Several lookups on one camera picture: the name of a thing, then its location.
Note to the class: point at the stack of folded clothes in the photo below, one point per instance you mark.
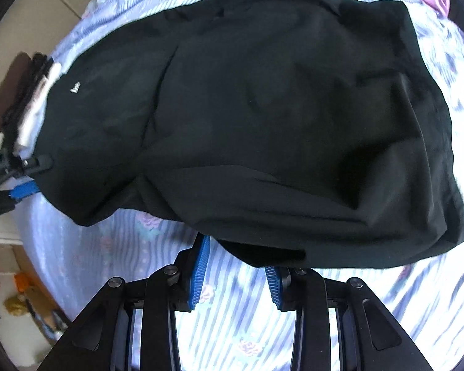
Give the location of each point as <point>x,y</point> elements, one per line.
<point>19,96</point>

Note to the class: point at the black pants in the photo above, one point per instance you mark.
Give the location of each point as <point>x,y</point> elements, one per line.
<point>255,123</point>

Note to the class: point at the yellow object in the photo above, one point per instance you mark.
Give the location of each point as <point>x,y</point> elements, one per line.
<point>15,304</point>

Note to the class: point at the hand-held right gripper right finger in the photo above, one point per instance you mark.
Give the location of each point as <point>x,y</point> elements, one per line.
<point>273,286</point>

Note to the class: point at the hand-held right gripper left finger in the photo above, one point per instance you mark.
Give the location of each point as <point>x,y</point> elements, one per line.
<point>200,274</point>

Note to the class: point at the cardboard box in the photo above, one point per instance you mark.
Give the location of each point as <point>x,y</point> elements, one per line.
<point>36,297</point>

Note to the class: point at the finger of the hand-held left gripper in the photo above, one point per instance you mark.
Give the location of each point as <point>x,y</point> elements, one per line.
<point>23,190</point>
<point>36,162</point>

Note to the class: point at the striped floral bed sheet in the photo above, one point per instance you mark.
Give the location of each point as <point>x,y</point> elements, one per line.
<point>224,317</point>

